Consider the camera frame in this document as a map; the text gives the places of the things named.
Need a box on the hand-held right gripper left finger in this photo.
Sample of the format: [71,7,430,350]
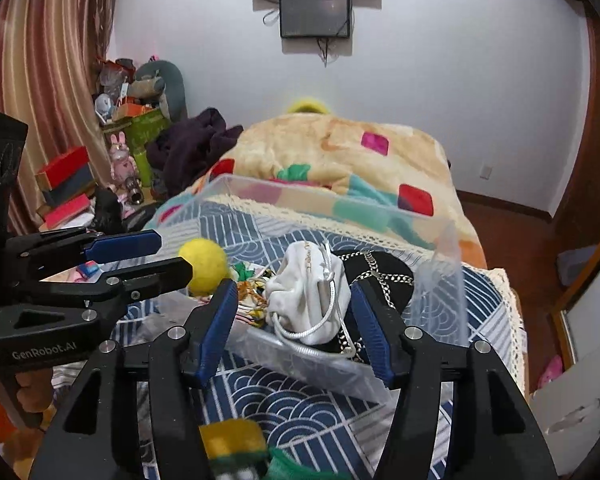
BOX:
[27,277,241,480]

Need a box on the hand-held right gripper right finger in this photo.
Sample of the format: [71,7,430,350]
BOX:
[349,280,573,480]

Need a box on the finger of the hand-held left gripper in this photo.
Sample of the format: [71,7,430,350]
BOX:
[5,227,163,287]
[0,257,194,374]

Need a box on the yellow felt ball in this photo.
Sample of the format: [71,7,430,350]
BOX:
[178,239,230,297]

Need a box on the clear plastic storage box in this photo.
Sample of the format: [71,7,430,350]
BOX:
[145,174,464,406]

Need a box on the white drawstring pouch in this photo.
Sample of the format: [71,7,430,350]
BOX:
[265,241,352,346]

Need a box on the pink soft item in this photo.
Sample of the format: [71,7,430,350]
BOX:
[537,354,564,389]

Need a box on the person's left hand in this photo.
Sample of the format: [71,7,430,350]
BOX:
[14,367,56,429]

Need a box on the black furry toy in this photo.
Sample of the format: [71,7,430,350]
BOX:
[92,189,124,234]

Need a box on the colourful patterned cloth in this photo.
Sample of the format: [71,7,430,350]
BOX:
[230,260,277,332]

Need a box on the small pink and blue item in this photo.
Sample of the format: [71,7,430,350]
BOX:
[72,260,104,282]

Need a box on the silver metal bottle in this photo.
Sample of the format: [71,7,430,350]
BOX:
[124,177,146,206]

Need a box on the red and grey box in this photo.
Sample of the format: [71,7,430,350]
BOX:
[34,146,99,206]

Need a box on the pink flat box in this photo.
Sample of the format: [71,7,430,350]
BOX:
[42,193,94,229]

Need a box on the pink bunny toy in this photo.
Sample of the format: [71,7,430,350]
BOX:
[108,131,139,187]

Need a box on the green cardboard box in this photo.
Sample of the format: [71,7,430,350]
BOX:
[122,110,174,192]

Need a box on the yellow and green plush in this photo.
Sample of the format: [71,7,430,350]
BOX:
[198,418,271,480]

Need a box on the dark purple cloth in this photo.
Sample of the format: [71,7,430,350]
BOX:
[145,107,245,199]

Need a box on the striped brown curtain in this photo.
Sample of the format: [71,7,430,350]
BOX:
[0,0,131,237]

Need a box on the green cloth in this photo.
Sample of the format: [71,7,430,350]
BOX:
[267,447,352,480]

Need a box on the grey plush toy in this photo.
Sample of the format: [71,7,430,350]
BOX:
[132,60,187,122]

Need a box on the beige patchwork plush blanket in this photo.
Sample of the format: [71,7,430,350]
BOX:
[155,111,489,272]

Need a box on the white cardboard box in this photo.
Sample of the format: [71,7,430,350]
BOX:
[529,339,600,462]

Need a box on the grey bag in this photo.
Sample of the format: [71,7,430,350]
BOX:
[557,244,599,282]

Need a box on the yellow plush item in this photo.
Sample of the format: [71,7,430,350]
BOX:
[285,97,334,116]

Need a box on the black bag with chain pattern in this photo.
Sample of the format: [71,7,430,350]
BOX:
[325,249,415,361]

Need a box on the small black wall screen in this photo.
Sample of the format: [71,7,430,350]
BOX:
[279,0,354,40]

